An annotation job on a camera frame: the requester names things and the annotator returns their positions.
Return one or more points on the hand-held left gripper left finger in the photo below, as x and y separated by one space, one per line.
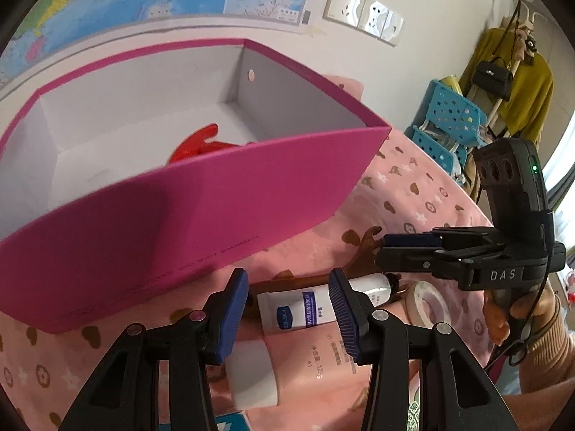
229 318

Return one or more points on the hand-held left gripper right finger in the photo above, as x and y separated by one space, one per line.
346 314

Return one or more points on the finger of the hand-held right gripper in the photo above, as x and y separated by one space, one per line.
404 239
404 260

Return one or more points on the pink squeeze tube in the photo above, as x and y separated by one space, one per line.
296 307

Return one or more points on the blue-green white toothpaste box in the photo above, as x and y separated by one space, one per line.
233 422

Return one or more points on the pink cardboard box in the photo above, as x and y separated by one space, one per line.
215 215

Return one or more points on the person's right forearm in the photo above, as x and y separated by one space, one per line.
552 345

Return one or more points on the person's right hand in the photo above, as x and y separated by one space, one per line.
501 318

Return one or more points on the white tape roll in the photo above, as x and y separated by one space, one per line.
431 301

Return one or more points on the pink printed blanket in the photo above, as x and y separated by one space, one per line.
404 188

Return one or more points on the blue plastic rack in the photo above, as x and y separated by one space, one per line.
449 116

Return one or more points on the white aloe tube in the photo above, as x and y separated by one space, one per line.
415 411

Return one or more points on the yellow garment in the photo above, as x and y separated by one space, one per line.
530 85

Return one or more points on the black handbag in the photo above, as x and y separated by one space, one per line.
493 78

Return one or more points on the red spray trigger head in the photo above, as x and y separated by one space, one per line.
197 143

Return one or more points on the white wall switch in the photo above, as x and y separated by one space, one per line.
391 27

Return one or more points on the white wall socket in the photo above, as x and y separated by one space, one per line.
373 15
343 2

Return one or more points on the colourful wall map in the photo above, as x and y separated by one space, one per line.
90 13

